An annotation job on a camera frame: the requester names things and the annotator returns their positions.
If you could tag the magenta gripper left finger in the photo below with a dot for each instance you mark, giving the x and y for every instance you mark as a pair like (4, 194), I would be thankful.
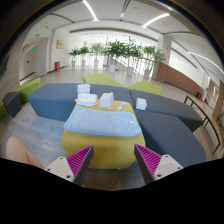
(74, 167)

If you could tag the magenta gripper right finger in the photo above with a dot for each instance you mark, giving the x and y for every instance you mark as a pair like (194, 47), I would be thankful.
(154, 166)

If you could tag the light blue towel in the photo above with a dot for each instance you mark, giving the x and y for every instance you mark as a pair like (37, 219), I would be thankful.
(103, 123)

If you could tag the crumpled white towel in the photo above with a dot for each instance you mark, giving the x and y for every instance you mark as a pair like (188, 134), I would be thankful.
(87, 99)

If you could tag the blue-grey sofa front section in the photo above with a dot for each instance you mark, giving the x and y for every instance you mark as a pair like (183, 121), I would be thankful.
(166, 134)

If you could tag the blue-grey sofa section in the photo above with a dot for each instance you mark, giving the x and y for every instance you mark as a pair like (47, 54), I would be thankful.
(167, 106)
(56, 101)
(166, 134)

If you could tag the yellow ottoman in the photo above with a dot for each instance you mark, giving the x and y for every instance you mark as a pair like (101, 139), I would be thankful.
(110, 152)

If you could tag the person's bare knee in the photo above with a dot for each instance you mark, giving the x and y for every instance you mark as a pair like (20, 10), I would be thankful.
(17, 151)

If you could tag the blue-grey sofa right section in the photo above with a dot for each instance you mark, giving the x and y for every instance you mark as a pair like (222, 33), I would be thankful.
(167, 106)

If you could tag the white tissue box right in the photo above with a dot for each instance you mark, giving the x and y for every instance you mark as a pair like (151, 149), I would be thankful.
(141, 104)

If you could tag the white tissue box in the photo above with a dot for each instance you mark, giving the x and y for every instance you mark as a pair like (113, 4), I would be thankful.
(107, 100)
(141, 104)

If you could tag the small white remote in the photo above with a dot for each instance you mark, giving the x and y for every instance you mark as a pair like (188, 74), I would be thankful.
(121, 106)

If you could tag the blue-grey sofa left section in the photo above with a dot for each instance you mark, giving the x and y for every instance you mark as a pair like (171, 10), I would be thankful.
(56, 101)

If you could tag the white tissue box centre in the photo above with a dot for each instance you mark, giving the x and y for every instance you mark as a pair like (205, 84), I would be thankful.
(107, 100)

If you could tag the stack of folded white towels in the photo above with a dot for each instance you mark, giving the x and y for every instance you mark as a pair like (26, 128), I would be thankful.
(83, 88)

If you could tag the green ottoman right back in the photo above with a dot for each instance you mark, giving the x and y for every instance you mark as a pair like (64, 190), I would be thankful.
(146, 86)

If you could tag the green ottoman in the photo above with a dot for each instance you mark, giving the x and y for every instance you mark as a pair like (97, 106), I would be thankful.
(100, 79)
(146, 86)

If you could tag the green bench left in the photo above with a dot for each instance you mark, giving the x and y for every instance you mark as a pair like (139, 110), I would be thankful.
(28, 89)

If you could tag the dark grey ottoman left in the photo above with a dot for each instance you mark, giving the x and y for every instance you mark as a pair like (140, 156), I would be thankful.
(12, 102)

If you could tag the green ottoman centre back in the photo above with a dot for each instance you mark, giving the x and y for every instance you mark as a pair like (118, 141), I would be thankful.
(100, 79)

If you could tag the brown reception counter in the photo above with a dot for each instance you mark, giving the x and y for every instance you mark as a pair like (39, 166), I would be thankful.
(174, 77)

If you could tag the red fire extinguisher box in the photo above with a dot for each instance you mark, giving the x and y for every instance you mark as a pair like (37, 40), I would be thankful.
(57, 66)

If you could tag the potted plant far right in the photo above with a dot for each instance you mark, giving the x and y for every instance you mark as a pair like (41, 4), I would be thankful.
(151, 56)

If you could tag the potted plant far left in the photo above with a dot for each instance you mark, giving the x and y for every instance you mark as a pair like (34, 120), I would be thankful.
(74, 53)

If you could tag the potted plant centre right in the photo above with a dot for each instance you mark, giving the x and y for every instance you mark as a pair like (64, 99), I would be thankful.
(133, 53)

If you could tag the large potted plant centre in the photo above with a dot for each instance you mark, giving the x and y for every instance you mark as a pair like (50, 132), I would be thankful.
(114, 50)

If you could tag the wooden bench with black frame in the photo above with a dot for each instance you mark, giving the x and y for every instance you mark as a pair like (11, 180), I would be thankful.
(208, 119)

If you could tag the framed picture on wall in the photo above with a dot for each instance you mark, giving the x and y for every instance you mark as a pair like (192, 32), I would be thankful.
(60, 44)

